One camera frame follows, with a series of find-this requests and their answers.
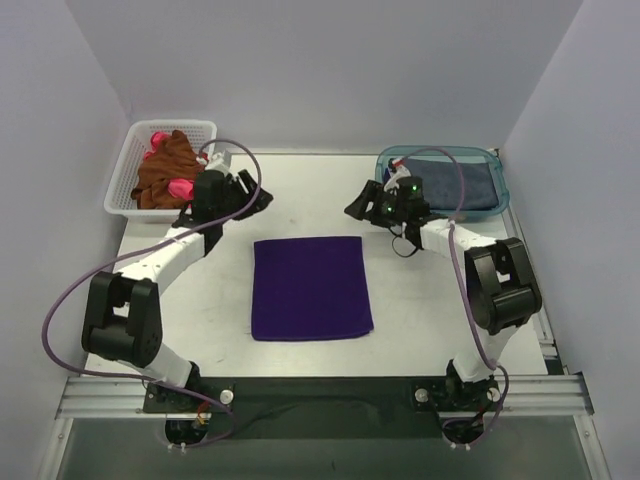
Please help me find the grey towel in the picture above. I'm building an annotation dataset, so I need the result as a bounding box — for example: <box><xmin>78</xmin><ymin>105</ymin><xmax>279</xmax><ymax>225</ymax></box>
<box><xmin>387</xmin><ymin>156</ymin><xmax>501</xmax><ymax>211</ymax></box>

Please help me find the purple towel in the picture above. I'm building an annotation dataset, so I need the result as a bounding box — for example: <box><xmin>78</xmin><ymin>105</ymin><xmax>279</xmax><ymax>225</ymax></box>
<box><xmin>251</xmin><ymin>236</ymin><xmax>374</xmax><ymax>342</ymax></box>

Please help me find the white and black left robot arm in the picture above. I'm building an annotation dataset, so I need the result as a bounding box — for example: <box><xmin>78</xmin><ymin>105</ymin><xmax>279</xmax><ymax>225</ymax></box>
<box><xmin>81</xmin><ymin>170</ymin><xmax>273</xmax><ymax>390</ymax></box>

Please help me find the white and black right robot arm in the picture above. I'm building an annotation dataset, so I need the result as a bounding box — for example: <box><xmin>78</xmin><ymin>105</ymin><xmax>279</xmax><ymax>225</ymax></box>
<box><xmin>344</xmin><ymin>176</ymin><xmax>542</xmax><ymax>386</ymax></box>

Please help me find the pink red cloth in basket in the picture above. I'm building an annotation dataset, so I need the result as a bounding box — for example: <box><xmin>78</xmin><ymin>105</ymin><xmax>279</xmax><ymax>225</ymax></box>
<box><xmin>143</xmin><ymin>130</ymin><xmax>199</xmax><ymax>204</ymax></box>

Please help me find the brown cloth in basket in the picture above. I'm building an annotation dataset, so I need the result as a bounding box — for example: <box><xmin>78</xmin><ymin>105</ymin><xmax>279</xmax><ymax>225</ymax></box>
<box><xmin>130</xmin><ymin>129</ymin><xmax>209</xmax><ymax>210</ymax></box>

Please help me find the teal plastic bin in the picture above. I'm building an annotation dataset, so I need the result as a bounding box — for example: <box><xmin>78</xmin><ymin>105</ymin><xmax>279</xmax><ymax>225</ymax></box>
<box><xmin>375</xmin><ymin>145</ymin><xmax>510</xmax><ymax>221</ymax></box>

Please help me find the white plastic laundry basket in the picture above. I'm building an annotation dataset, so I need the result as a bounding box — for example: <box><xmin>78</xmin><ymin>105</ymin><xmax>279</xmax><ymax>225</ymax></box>
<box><xmin>103</xmin><ymin>119</ymin><xmax>218</xmax><ymax>223</ymax></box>

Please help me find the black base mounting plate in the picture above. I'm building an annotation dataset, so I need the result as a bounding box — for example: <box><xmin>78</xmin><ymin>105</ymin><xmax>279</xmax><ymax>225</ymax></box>
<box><xmin>142</xmin><ymin>375</ymin><xmax>501</xmax><ymax>441</ymax></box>

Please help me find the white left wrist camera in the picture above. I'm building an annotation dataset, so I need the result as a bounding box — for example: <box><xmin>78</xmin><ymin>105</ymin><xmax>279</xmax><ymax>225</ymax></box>
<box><xmin>196</xmin><ymin>150</ymin><xmax>231</xmax><ymax>174</ymax></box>

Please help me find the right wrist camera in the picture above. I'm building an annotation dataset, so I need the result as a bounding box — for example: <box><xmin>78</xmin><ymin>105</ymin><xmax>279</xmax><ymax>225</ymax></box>
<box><xmin>383</xmin><ymin>159</ymin><xmax>423</xmax><ymax>200</ymax></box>

